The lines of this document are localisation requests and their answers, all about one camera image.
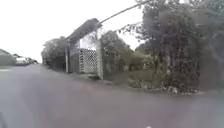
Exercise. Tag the roofed gateway with lattice gate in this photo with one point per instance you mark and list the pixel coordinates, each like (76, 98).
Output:
(88, 60)

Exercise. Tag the grass verge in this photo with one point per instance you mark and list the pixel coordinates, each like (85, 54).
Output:
(141, 76)

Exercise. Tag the grey asphalt road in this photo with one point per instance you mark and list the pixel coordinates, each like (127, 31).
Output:
(83, 103)

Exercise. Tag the dark bushy tree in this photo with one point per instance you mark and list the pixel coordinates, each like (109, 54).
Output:
(53, 51)

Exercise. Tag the row of trees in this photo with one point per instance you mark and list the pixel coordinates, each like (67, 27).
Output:
(173, 43)

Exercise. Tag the white car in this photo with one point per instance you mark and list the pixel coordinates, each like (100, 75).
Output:
(20, 61)

